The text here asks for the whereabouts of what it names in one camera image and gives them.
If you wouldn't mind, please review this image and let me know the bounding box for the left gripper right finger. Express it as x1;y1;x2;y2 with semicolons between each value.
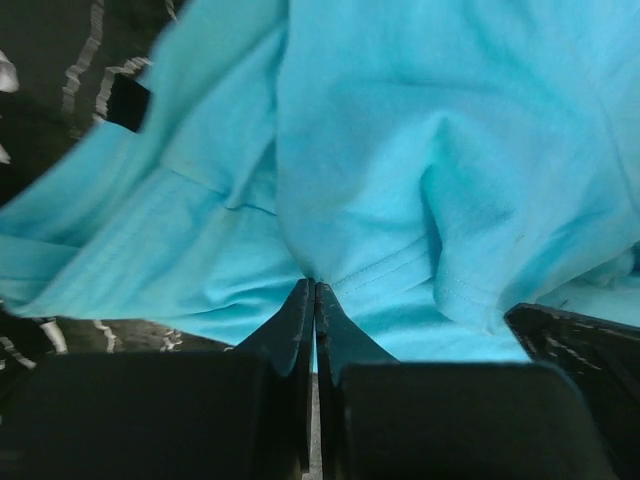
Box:
314;283;399;479

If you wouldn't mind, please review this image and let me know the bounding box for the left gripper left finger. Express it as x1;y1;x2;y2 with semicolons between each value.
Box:
233;279;315;479

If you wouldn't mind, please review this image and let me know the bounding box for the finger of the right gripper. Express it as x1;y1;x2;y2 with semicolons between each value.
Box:
505;304;639;479

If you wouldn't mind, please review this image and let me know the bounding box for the cyan t shirt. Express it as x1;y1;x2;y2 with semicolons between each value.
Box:
1;1;639;361

